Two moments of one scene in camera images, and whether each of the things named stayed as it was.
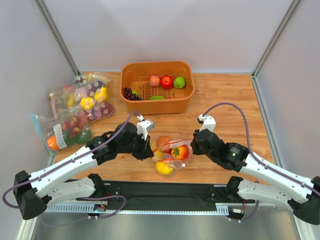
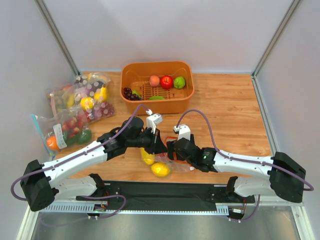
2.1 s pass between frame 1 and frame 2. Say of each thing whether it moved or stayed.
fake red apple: stayed
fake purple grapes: stayed
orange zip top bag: moved
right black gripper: moved
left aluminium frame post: stayed
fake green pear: stayed
